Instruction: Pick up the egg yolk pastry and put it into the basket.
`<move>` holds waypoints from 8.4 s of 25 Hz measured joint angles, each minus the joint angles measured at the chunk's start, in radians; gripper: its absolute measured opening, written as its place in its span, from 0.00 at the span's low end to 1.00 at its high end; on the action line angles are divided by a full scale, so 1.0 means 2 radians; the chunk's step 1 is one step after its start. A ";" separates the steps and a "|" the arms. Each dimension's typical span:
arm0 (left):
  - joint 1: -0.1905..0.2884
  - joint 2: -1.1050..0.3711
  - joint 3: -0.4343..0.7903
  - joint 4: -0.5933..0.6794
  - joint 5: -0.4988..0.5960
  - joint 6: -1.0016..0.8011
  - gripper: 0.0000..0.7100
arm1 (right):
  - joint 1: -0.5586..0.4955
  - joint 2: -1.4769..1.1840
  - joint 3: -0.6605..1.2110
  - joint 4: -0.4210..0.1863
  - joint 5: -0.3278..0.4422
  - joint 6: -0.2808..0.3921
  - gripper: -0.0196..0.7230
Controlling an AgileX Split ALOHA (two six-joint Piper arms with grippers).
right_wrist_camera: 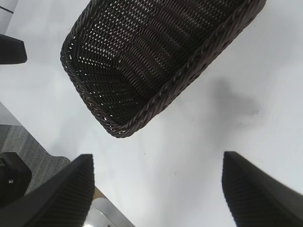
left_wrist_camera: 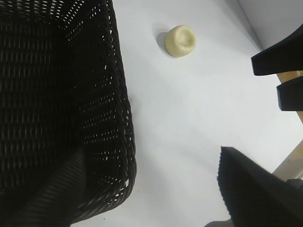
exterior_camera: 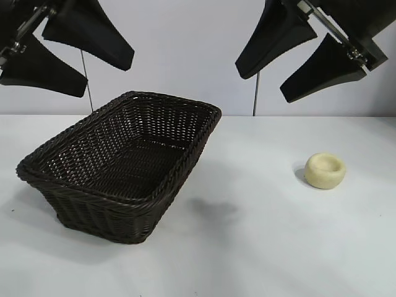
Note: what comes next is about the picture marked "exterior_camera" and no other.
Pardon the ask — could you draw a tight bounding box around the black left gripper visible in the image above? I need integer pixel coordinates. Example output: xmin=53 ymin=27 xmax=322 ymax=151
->
xmin=0 ymin=0 xmax=136 ymax=99

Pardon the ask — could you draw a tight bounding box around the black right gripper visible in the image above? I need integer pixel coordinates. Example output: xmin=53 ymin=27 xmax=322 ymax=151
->
xmin=235 ymin=0 xmax=396 ymax=104

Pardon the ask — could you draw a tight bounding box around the pale yellow egg yolk pastry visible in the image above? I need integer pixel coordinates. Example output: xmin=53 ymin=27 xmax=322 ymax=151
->
xmin=304 ymin=152 xmax=347 ymax=188

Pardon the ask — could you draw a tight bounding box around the dark brown wicker basket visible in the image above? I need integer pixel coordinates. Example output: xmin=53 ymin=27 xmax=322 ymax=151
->
xmin=15 ymin=90 xmax=223 ymax=245

